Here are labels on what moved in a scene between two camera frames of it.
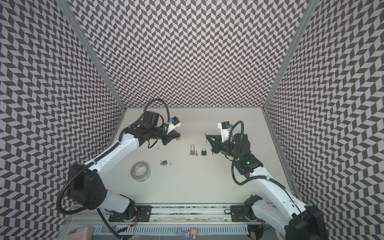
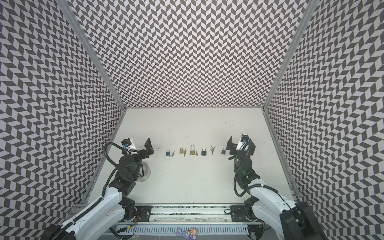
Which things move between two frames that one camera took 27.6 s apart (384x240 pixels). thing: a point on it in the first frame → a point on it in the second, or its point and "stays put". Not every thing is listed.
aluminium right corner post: (311, 8) stays put
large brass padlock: (192, 152) stays put
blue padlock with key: (164, 162) → (168, 153)
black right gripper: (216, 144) → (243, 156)
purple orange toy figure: (191, 233) stays put
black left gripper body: (166, 138) → (142, 155)
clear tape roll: (140, 171) stays put
